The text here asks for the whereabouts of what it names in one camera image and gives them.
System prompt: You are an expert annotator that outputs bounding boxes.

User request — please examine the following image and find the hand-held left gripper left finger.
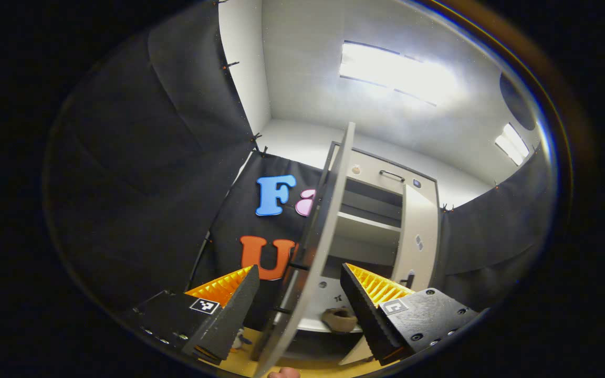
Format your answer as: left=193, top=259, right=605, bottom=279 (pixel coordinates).
left=124, top=265, right=260, bottom=365

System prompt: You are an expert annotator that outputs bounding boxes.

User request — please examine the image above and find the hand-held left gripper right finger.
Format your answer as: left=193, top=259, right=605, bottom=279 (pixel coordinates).
left=340, top=262, right=479, bottom=366

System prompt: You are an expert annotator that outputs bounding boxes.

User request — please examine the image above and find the brown fuzzy shoe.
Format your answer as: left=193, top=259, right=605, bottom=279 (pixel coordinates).
left=322, top=307, right=360, bottom=334

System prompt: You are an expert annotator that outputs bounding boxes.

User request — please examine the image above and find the grey white shoe cabinet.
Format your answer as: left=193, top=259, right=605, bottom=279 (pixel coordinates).
left=302, top=141, right=442, bottom=368

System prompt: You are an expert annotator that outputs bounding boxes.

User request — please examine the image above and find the small ceiling light panel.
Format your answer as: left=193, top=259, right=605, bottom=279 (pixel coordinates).
left=494, top=122, right=530, bottom=166

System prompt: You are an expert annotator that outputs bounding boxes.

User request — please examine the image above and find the black backdrop cloth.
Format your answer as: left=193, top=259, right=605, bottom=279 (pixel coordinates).
left=190, top=151, right=335, bottom=331
left=434, top=150, right=551, bottom=310
left=45, top=3, right=258, bottom=316

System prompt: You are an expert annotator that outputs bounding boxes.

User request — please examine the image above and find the dark round ceiling fixture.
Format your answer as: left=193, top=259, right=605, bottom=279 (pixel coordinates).
left=499, top=72, right=537, bottom=131

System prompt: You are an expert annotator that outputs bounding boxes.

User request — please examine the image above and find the large ceiling light panel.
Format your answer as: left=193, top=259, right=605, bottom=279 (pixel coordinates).
left=339, top=41, right=456, bottom=107

